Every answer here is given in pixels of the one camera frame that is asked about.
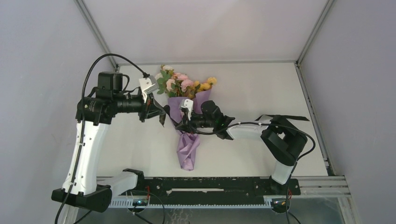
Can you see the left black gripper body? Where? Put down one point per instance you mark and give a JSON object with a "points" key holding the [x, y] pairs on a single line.
{"points": [[136, 104]]}

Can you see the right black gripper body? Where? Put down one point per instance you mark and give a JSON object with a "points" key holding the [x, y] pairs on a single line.
{"points": [[198, 121]]}

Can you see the pink wrapping paper sheet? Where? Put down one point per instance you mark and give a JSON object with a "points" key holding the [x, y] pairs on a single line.
{"points": [[188, 143]]}

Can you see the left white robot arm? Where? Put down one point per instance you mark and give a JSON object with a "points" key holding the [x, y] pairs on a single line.
{"points": [[95, 112]]}

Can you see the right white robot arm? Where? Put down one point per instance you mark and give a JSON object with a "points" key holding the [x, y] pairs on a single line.
{"points": [[285, 141]]}

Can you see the yellow rose stem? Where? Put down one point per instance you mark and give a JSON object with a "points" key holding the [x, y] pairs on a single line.
{"points": [[199, 87]]}

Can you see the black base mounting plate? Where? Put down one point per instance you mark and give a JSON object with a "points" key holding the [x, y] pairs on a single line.
{"points": [[197, 197]]}

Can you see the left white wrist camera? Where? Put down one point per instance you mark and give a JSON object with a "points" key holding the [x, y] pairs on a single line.
{"points": [[148, 85]]}

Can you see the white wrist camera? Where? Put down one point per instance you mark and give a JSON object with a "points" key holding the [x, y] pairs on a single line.
{"points": [[148, 85], [186, 107]]}

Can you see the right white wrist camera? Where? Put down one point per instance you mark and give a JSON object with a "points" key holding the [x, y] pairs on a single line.
{"points": [[186, 107]]}

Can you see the white slotted cable duct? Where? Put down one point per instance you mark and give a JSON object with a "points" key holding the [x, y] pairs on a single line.
{"points": [[144, 203]]}

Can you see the aluminium frame rail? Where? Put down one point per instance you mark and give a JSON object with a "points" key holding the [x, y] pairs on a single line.
{"points": [[304, 186]]}

